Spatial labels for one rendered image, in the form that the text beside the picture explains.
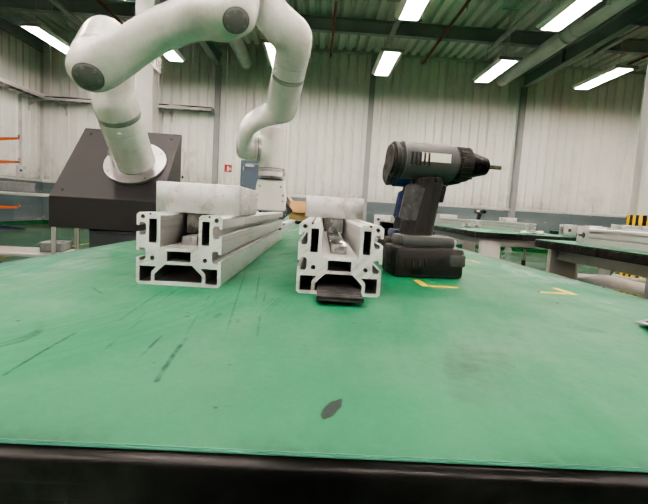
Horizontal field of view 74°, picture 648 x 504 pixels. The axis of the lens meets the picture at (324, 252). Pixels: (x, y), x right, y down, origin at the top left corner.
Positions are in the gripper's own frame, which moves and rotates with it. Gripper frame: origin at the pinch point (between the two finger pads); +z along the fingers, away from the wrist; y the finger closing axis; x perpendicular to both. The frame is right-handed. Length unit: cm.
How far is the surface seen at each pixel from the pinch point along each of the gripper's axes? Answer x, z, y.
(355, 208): 57, -7, -23
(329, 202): 57, -8, -18
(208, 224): 87, -4, -2
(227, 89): -1086, -315, 257
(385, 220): 25.4, -4.9, -33.7
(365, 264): 89, -1, -22
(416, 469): 123, 3, -21
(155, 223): 87, -4, 4
